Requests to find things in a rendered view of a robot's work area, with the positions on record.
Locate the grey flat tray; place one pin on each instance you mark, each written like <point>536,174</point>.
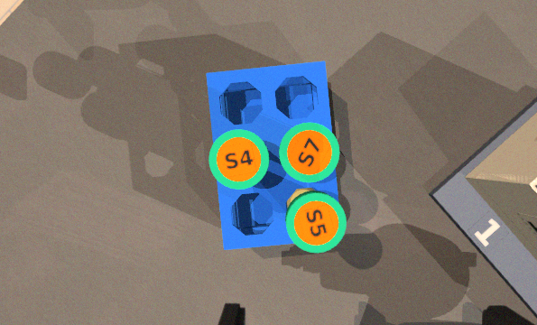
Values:
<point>482,227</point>

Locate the blue tube rack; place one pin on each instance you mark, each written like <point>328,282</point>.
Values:
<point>256,216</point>

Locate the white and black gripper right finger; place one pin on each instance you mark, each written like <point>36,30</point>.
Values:
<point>502,315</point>

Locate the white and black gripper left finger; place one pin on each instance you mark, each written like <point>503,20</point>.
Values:
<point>232,314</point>

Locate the sample tube s5 with green cap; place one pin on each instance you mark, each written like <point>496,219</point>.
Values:
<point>314,220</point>

